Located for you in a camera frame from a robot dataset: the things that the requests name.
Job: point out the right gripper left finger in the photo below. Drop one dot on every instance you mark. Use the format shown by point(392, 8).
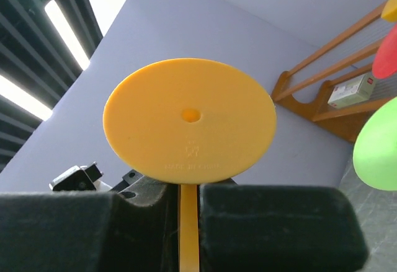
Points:
point(134, 230)

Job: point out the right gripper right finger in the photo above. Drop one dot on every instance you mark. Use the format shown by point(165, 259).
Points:
point(278, 228)

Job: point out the green wine glass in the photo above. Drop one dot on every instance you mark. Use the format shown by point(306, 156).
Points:
point(374, 154)

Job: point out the red wine glass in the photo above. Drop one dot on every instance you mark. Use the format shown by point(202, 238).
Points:
point(384, 64)

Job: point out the wooden shelf rack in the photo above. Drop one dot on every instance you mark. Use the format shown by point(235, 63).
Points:
point(306, 88)

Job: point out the white box on shelf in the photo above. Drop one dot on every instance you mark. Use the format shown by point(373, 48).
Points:
point(353, 91)

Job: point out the yellow block on shelf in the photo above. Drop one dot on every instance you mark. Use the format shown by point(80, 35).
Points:
point(389, 12)

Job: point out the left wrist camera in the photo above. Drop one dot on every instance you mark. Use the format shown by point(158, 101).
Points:
point(80, 178)

